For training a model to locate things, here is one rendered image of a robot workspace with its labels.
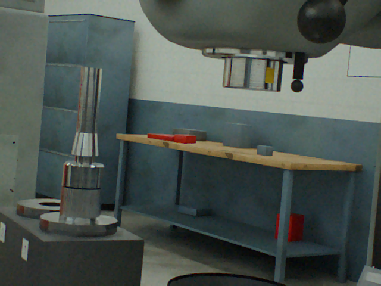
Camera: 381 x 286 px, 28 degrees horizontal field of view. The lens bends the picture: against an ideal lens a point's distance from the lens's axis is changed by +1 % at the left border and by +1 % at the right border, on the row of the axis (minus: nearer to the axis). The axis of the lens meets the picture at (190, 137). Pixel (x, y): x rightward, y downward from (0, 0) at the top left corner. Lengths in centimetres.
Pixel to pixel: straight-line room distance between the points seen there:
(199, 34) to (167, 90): 722
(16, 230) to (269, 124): 573
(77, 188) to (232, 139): 560
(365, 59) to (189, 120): 214
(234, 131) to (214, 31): 590
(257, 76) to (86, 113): 34
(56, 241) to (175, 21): 36
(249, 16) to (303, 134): 580
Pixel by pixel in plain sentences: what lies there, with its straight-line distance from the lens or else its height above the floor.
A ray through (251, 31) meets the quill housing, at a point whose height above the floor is 132.
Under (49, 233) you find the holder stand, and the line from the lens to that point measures 88.
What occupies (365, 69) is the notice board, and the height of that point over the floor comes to 159.
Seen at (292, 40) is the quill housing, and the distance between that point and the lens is 57.
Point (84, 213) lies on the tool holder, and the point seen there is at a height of 113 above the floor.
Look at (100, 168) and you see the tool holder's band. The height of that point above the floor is 118.
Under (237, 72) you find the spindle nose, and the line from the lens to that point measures 61.
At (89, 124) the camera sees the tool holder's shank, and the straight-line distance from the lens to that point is 89.
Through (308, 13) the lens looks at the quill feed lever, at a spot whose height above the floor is 133.
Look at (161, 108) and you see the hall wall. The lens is 783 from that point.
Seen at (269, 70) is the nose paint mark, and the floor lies 130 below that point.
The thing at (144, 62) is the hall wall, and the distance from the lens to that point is 815.
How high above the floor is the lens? 127
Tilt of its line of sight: 3 degrees down
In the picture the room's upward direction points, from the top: 5 degrees clockwise
